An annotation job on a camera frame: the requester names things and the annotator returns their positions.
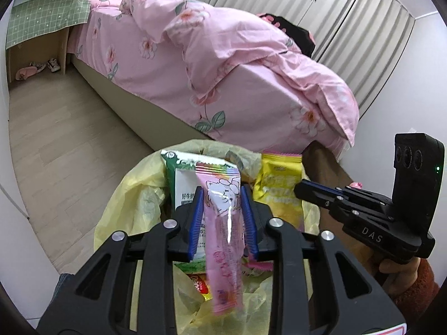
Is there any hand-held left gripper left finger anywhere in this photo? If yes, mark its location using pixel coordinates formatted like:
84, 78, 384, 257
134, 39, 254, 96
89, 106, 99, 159
40, 188, 205, 335

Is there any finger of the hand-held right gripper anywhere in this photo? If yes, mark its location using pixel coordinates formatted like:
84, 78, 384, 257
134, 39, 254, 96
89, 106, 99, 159
293, 179, 394, 230

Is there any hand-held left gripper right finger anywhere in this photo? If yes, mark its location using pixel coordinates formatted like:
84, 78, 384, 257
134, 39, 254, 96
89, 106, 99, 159
241, 184, 406, 335

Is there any long pink cartoon wrapper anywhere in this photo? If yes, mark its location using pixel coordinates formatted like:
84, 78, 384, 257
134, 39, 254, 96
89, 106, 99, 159
194, 163, 245, 317

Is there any white green milk packet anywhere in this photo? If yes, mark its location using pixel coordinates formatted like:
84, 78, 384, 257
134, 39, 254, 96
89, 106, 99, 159
160, 149, 242, 275

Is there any magenta snack packet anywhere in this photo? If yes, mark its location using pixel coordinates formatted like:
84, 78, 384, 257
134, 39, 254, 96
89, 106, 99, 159
242, 253, 274, 271

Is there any yellow chip packet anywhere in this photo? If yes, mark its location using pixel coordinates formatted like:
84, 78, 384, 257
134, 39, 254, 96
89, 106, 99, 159
252, 151, 306, 233

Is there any yellow bag lined bin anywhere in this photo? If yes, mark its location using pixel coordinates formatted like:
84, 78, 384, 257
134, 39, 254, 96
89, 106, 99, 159
94, 138, 323, 335

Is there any yellow wafer snack packet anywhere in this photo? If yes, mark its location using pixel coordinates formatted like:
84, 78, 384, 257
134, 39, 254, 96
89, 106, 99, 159
188, 272, 215, 303

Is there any person's right hand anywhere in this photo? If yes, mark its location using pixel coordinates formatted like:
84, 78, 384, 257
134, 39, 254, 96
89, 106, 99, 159
374, 253, 420, 296

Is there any black garment with pink print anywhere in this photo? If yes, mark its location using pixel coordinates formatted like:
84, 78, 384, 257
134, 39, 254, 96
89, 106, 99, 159
256, 13, 317, 58

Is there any white pleated curtain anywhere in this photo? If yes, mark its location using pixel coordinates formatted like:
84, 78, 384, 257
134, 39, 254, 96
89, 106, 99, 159
204, 0, 417, 113

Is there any bed with pink duvet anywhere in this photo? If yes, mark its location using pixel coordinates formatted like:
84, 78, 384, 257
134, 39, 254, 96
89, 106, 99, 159
68, 0, 360, 149

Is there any pink slipper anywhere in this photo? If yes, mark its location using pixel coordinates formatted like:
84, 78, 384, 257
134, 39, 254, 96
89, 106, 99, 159
15, 66, 39, 81

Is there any green checked cloth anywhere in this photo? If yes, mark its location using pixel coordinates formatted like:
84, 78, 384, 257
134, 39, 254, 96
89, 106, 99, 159
6, 0, 92, 48

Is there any beige bed frame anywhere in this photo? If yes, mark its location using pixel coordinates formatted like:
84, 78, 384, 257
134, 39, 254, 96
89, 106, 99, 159
71, 0, 211, 151

